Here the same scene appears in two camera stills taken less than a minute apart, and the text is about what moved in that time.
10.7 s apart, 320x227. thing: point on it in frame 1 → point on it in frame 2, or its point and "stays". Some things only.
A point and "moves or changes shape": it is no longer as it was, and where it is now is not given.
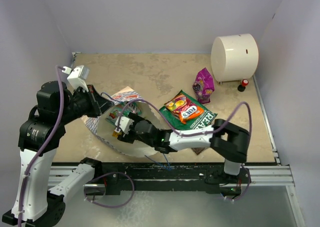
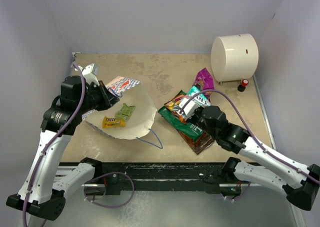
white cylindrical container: (234, 57) stays
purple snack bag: (204, 85) stays
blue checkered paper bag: (101, 127) moves or changes shape
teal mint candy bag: (122, 109) → (200, 98)
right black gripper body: (130, 137) → (197, 119)
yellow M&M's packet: (115, 134) → (108, 122)
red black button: (241, 88) stays
